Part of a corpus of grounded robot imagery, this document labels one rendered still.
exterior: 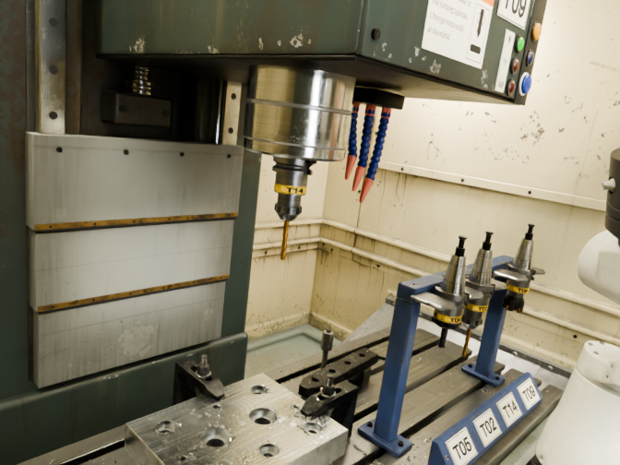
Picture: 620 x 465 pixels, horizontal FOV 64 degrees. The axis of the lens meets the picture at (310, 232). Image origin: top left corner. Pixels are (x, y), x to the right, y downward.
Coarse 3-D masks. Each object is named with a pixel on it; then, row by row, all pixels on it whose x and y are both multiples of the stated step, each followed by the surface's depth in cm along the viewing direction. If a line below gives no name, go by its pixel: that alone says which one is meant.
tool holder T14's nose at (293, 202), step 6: (282, 198) 76; (288, 198) 75; (294, 198) 76; (300, 198) 77; (276, 204) 77; (282, 204) 76; (288, 204) 76; (294, 204) 76; (300, 204) 77; (276, 210) 77; (282, 210) 76; (288, 210) 76; (294, 210) 76; (300, 210) 77; (282, 216) 76; (288, 216) 76; (294, 216) 77
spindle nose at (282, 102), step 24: (264, 72) 67; (288, 72) 66; (312, 72) 66; (264, 96) 68; (288, 96) 66; (312, 96) 66; (336, 96) 68; (264, 120) 68; (288, 120) 67; (312, 120) 67; (336, 120) 69; (264, 144) 69; (288, 144) 68; (312, 144) 68; (336, 144) 70
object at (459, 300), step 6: (438, 288) 91; (438, 294) 90; (444, 294) 89; (450, 294) 88; (456, 294) 89; (462, 294) 89; (468, 294) 90; (450, 300) 89; (456, 300) 88; (462, 300) 89; (456, 306) 89; (462, 306) 89
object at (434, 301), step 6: (414, 294) 89; (420, 294) 89; (426, 294) 90; (432, 294) 90; (414, 300) 88; (420, 300) 87; (426, 300) 87; (432, 300) 87; (438, 300) 87; (444, 300) 88; (432, 306) 85; (438, 306) 85; (444, 306) 85; (450, 306) 85
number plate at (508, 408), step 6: (510, 396) 110; (498, 402) 106; (504, 402) 108; (510, 402) 109; (516, 402) 111; (498, 408) 106; (504, 408) 107; (510, 408) 108; (516, 408) 110; (504, 414) 106; (510, 414) 107; (516, 414) 109; (504, 420) 105; (510, 420) 106
